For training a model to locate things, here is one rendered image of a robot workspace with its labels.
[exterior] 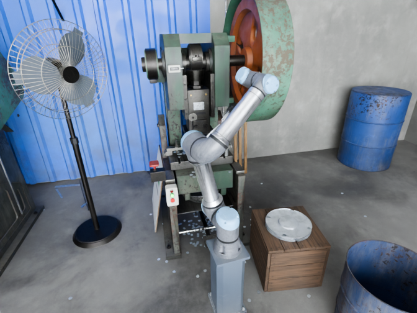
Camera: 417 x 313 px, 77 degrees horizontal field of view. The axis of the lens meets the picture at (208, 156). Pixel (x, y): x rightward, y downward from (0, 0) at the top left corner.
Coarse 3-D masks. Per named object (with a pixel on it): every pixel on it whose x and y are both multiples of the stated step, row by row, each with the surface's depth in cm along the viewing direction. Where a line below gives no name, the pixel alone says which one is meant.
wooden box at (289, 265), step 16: (272, 208) 187; (288, 208) 187; (304, 208) 186; (256, 224) 175; (256, 240) 177; (272, 240) 158; (304, 240) 158; (320, 240) 157; (256, 256) 180; (272, 256) 153; (288, 256) 154; (304, 256) 155; (320, 256) 156; (272, 272) 158; (288, 272) 160; (304, 272) 161; (320, 272) 162; (272, 288) 165; (288, 288) 166
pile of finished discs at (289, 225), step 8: (272, 216) 175; (280, 216) 174; (288, 216) 173; (296, 216) 174; (304, 216) 174; (272, 224) 167; (280, 224) 166; (288, 224) 166; (296, 224) 166; (304, 224) 167; (272, 232) 161; (280, 232) 160; (288, 232) 160; (296, 232) 160; (304, 232) 160; (288, 240) 157
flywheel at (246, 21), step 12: (252, 0) 150; (240, 12) 170; (252, 12) 160; (240, 24) 182; (252, 24) 162; (240, 36) 185; (252, 36) 167; (240, 48) 191; (252, 48) 166; (252, 60) 167; (240, 84) 196; (240, 96) 196
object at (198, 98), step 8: (192, 88) 171; (200, 88) 172; (192, 96) 168; (200, 96) 170; (208, 96) 171; (192, 104) 171; (200, 104) 172; (208, 104) 173; (192, 112) 173; (200, 112) 174; (208, 112) 175; (192, 120) 173; (200, 120) 173; (208, 120) 178; (192, 128) 176; (200, 128) 175; (208, 128) 180
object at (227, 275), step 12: (240, 240) 145; (216, 264) 131; (228, 264) 132; (240, 264) 136; (216, 276) 139; (228, 276) 138; (240, 276) 140; (216, 288) 144; (228, 288) 141; (240, 288) 145; (216, 300) 148; (228, 300) 146; (240, 300) 149; (216, 312) 152; (228, 312) 150; (240, 312) 152
